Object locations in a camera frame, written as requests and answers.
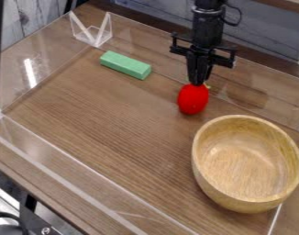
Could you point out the red toy strawberry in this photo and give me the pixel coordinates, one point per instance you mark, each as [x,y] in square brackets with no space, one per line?
[192,99]

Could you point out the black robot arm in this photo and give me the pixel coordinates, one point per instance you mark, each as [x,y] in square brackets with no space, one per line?
[200,46]

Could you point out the black table leg bracket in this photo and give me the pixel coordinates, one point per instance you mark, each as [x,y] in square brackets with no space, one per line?
[39,220]

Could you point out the green rectangular block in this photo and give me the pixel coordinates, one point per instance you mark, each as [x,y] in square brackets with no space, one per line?
[125,65]

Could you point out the clear acrylic tray wall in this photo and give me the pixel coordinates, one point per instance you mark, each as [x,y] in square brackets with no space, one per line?
[96,142]

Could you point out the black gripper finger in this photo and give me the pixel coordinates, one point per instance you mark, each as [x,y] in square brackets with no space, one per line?
[206,67]
[192,68]

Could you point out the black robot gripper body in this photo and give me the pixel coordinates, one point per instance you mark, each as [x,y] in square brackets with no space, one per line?
[218,55]

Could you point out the wooden bowl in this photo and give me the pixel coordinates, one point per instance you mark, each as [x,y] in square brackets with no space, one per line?
[244,162]

